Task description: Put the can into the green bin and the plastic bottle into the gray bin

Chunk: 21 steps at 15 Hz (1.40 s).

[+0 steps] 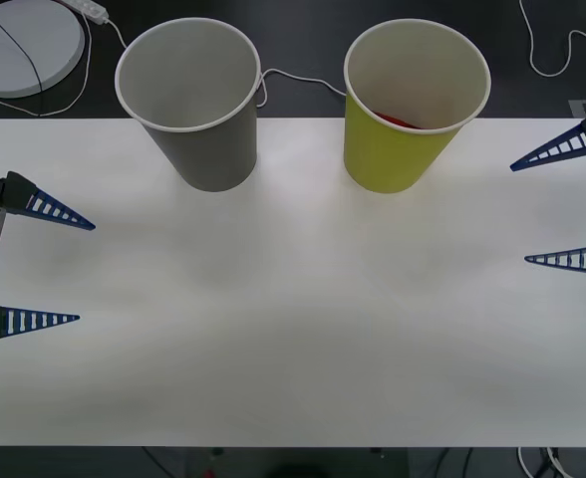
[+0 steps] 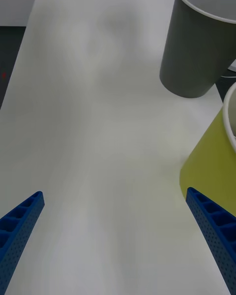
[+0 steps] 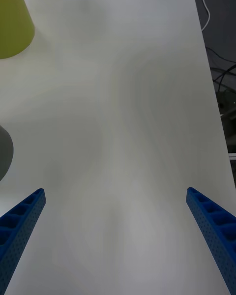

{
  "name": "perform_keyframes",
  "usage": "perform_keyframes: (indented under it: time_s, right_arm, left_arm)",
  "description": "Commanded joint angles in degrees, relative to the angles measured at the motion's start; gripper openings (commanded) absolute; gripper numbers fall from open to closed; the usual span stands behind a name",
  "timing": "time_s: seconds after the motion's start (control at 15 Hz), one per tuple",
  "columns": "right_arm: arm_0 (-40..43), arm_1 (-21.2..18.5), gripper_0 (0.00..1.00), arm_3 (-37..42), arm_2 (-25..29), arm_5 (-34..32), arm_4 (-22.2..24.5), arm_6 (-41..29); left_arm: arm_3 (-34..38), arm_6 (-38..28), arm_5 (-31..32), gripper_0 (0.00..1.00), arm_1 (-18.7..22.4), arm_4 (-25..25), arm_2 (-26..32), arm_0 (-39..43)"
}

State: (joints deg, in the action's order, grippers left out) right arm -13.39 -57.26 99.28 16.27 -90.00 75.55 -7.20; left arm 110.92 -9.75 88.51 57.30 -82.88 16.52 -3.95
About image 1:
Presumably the round white disc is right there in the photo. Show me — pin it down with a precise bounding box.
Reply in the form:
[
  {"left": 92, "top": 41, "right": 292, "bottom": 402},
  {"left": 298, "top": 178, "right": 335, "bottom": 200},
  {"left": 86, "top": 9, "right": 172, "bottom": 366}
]
[{"left": 0, "top": 0, "right": 87, "bottom": 99}]

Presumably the grey plastic waste bin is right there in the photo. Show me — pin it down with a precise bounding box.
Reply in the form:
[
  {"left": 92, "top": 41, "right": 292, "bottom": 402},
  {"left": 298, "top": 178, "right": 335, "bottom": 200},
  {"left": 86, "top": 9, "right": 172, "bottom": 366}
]
[{"left": 114, "top": 17, "right": 263, "bottom": 193}]

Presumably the white power strip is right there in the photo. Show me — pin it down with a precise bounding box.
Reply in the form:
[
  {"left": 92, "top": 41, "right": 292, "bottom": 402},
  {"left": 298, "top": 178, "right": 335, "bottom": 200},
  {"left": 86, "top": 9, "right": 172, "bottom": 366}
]
[{"left": 55, "top": 0, "right": 110, "bottom": 24}]

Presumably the red drink can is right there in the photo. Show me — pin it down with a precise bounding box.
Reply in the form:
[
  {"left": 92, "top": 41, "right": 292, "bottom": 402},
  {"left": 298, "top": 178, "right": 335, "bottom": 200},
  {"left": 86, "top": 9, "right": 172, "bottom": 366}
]
[{"left": 374, "top": 111, "right": 423, "bottom": 131}]

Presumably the yellow-green plastic waste bin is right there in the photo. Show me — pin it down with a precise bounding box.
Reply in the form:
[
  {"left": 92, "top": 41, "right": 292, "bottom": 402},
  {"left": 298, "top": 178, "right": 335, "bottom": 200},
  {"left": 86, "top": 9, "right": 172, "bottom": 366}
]
[{"left": 343, "top": 18, "right": 492, "bottom": 196}]

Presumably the white wavy cable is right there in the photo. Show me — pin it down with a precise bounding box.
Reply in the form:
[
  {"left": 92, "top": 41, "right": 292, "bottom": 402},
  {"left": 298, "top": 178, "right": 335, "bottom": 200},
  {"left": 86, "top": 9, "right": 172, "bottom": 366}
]
[{"left": 518, "top": 0, "right": 586, "bottom": 79}]

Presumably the thin black cable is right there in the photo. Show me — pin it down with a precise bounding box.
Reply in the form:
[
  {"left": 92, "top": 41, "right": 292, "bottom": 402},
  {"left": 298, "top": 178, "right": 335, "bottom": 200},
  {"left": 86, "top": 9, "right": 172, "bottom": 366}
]
[{"left": 0, "top": 8, "right": 44, "bottom": 117}]

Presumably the white looping cable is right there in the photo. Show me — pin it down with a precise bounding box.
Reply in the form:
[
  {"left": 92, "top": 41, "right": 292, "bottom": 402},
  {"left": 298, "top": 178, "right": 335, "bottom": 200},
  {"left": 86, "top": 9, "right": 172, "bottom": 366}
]
[{"left": 0, "top": 7, "right": 94, "bottom": 120}]

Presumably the white power strip cable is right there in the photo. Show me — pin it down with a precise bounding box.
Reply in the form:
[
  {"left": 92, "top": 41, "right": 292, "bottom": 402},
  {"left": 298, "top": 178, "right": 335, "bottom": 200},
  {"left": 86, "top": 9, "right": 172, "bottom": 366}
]
[{"left": 104, "top": 18, "right": 348, "bottom": 109}]

